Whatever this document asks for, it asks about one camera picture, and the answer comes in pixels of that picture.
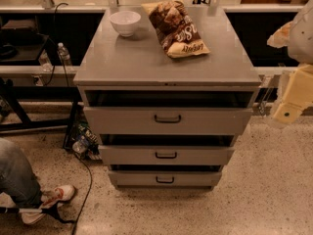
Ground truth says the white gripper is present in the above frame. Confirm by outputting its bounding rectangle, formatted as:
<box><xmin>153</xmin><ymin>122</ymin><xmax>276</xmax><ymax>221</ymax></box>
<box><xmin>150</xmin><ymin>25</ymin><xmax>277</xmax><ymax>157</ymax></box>
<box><xmin>266</xmin><ymin>64</ymin><xmax>313</xmax><ymax>129</ymax></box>

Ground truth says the grey top drawer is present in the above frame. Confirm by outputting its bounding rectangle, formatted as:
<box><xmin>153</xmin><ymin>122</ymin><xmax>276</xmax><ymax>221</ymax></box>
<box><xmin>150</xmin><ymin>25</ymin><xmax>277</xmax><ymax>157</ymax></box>
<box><xmin>84</xmin><ymin>107</ymin><xmax>252</xmax><ymax>135</ymax></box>

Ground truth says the grey drawer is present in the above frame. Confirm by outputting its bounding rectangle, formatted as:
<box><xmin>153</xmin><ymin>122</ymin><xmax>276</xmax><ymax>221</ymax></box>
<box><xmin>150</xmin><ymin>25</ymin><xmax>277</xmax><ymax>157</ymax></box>
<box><xmin>99</xmin><ymin>145</ymin><xmax>234</xmax><ymax>165</ymax></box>
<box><xmin>84</xmin><ymin>107</ymin><xmax>252</xmax><ymax>135</ymax></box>
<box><xmin>108</xmin><ymin>171</ymin><xmax>222</xmax><ymax>188</ymax></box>

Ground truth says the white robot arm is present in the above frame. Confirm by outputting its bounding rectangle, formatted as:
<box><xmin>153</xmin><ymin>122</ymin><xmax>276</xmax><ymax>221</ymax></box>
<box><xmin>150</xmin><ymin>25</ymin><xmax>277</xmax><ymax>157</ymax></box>
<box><xmin>267</xmin><ymin>0</ymin><xmax>313</xmax><ymax>128</ymax></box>

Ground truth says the grey drawer cabinet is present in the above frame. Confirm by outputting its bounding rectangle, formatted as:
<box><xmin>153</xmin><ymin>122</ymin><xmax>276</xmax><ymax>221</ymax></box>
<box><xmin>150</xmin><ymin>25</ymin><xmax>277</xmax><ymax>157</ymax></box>
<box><xmin>72</xmin><ymin>5</ymin><xmax>263</xmax><ymax>192</ymax></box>

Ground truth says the grey bottom drawer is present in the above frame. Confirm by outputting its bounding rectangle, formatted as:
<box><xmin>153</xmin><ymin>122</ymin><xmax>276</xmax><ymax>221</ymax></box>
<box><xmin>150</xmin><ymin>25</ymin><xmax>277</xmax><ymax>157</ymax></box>
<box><xmin>108</xmin><ymin>171</ymin><xmax>222</xmax><ymax>188</ymax></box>

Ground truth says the grey middle drawer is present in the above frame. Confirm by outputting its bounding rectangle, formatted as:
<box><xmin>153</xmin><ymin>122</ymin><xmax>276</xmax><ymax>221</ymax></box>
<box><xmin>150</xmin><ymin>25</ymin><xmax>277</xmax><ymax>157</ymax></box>
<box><xmin>99</xmin><ymin>145</ymin><xmax>234</xmax><ymax>165</ymax></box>

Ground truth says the brown chip bag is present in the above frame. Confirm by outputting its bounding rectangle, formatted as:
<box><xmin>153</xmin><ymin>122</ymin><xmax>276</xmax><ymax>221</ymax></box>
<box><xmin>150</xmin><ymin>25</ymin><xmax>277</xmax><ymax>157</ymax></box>
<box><xmin>142</xmin><ymin>0</ymin><xmax>210</xmax><ymax>59</ymax></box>

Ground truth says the white ceramic bowl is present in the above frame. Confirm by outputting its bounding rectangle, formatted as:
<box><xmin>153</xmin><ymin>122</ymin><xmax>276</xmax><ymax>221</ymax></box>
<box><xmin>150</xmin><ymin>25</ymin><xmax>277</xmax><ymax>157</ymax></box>
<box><xmin>110</xmin><ymin>11</ymin><xmax>141</xmax><ymax>37</ymax></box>

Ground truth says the crushed bottle trash pile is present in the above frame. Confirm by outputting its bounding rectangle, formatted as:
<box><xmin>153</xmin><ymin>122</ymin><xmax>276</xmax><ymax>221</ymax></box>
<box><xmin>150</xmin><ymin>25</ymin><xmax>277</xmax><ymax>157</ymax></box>
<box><xmin>71</xmin><ymin>122</ymin><xmax>101</xmax><ymax>161</ymax></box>

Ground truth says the clear water bottle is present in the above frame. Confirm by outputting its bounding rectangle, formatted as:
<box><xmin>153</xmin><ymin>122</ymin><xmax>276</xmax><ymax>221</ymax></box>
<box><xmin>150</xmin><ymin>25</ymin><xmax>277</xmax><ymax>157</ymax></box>
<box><xmin>58</xmin><ymin>42</ymin><xmax>72</xmax><ymax>67</ymax></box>

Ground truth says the clear plastic cup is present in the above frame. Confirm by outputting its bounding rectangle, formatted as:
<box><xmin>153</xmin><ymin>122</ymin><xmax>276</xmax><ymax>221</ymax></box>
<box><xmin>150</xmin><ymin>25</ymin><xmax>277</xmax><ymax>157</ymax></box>
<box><xmin>38</xmin><ymin>51</ymin><xmax>53</xmax><ymax>72</ymax></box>

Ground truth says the white red sneaker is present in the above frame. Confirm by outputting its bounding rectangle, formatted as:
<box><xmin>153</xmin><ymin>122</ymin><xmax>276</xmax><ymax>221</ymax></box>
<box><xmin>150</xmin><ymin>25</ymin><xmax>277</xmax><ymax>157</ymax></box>
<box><xmin>22</xmin><ymin>185</ymin><xmax>75</xmax><ymax>225</ymax></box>

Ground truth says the black metal stand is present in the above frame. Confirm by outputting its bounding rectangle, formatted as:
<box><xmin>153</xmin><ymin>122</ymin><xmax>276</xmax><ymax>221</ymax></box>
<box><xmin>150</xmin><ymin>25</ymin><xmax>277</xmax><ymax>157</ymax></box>
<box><xmin>0</xmin><ymin>76</ymin><xmax>82</xmax><ymax>134</ymax></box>

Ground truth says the person leg in jeans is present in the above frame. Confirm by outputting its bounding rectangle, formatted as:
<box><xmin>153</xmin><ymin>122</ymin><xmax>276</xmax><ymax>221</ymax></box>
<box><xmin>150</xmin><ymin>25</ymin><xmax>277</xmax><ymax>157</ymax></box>
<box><xmin>0</xmin><ymin>138</ymin><xmax>42</xmax><ymax>208</ymax></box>

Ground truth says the black floor cable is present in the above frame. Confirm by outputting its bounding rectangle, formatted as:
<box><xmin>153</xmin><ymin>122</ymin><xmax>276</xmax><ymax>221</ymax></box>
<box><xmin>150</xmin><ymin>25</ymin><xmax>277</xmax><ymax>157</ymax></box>
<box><xmin>67</xmin><ymin>152</ymin><xmax>94</xmax><ymax>235</ymax></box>

